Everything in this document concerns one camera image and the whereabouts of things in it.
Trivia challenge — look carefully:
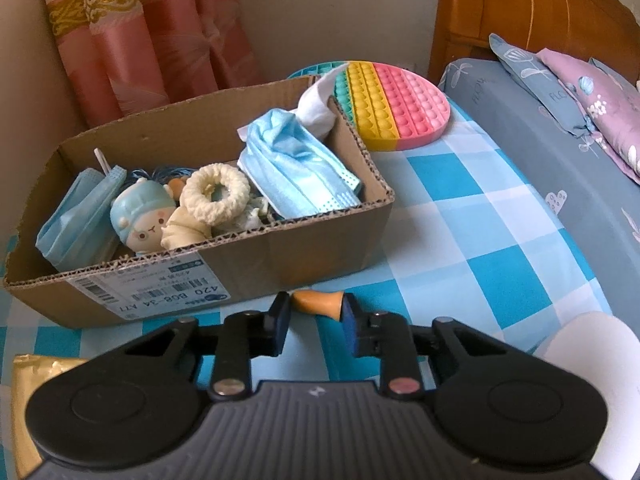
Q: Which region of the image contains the brown cardboard box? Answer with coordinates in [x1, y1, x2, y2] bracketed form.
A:
[2, 76, 396, 330]

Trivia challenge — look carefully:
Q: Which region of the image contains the pink floral pillow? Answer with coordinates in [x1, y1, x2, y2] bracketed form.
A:
[535, 47, 640, 187]

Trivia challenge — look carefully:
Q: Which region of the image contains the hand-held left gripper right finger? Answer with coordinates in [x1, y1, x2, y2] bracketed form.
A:
[341, 295, 504, 402]

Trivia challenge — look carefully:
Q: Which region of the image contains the pink patterned curtain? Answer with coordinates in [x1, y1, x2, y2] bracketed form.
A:
[39, 0, 262, 129]

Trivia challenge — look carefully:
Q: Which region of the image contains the white tissue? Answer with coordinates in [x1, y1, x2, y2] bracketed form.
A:
[294, 75, 339, 139]

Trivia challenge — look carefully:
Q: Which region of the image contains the large blue face mask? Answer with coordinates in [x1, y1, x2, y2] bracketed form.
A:
[237, 108, 364, 221]

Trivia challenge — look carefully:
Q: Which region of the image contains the cream soft toy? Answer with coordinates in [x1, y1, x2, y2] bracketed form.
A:
[160, 207, 212, 251]

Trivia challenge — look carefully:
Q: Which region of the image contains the grey-blue bed sheet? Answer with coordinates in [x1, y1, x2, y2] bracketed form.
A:
[438, 57, 640, 333]

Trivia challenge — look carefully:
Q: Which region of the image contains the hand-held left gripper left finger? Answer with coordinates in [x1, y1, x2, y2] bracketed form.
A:
[121, 291, 293, 402]

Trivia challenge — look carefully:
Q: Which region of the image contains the blue checked tablecloth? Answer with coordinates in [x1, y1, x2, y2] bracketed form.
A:
[0, 62, 618, 392]

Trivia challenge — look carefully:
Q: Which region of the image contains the rainbow round bubble toy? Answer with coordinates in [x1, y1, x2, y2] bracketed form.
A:
[286, 59, 452, 153]

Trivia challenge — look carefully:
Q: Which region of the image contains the gold cardboard box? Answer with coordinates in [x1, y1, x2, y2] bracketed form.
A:
[11, 354, 92, 480]

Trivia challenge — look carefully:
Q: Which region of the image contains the cream knitted ring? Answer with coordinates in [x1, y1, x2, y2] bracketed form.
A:
[178, 162, 251, 225]

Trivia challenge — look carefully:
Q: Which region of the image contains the folded blue face mask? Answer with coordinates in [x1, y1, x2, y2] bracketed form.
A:
[35, 165, 129, 272]

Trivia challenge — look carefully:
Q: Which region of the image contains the grey-blue floral pillow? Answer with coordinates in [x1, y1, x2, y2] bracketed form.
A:
[488, 33, 603, 137]

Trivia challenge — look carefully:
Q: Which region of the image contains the white round pad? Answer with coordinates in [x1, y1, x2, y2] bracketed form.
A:
[541, 311, 640, 480]

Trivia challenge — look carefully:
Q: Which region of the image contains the blue thread bundle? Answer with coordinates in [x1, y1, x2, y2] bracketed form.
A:
[124, 164, 167, 184]

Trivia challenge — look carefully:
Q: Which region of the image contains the crumpled clear wrapper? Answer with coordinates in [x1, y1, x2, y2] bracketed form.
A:
[212, 197, 275, 235]

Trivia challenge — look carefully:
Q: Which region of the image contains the wooden bed headboard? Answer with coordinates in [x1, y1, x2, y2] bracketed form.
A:
[428, 0, 640, 82]

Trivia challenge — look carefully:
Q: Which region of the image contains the doll with light blue hat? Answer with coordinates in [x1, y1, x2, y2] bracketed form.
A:
[109, 180, 179, 254]

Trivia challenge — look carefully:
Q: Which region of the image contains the small orange rubber piece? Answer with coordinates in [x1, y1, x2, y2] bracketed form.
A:
[292, 289, 345, 321]

